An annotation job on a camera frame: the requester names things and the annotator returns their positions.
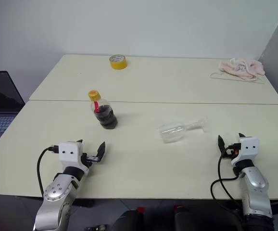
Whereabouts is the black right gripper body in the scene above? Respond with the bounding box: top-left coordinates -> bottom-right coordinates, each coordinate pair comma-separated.
225,143 -> 241,160

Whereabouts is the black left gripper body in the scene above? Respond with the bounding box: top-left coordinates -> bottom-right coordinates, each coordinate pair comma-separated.
81,153 -> 100,168

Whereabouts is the clear wine glass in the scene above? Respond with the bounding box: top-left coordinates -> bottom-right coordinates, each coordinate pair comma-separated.
158,117 -> 210,144

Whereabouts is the dark soda bottle yellow cap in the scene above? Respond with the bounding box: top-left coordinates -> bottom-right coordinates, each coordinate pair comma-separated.
88,90 -> 119,130

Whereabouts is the pink towel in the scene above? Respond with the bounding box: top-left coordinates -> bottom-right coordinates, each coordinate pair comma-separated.
218,58 -> 266,81

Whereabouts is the dark rounded shape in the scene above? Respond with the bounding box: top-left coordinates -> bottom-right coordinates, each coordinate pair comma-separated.
109,206 -> 146,231

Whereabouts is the yellow tape roll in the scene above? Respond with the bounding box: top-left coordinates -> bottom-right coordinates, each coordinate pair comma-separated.
108,54 -> 128,71

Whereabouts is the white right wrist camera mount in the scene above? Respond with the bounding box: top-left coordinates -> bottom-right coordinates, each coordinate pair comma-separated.
231,136 -> 260,166

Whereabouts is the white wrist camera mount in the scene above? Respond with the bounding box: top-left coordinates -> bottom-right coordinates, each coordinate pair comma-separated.
231,136 -> 260,166
58,141 -> 83,169

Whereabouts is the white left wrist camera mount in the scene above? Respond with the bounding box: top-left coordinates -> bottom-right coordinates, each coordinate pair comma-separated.
58,141 -> 83,169

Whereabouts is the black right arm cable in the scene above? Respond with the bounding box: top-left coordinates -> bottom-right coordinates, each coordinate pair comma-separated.
210,143 -> 244,217

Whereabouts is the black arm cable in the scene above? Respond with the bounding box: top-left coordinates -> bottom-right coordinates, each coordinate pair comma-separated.
210,143 -> 244,217
37,144 -> 59,199

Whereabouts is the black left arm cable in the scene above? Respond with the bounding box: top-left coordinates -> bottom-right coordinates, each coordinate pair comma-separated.
37,144 -> 59,199

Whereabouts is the white wire hanger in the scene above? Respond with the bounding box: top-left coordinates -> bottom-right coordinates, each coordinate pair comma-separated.
210,71 -> 266,85

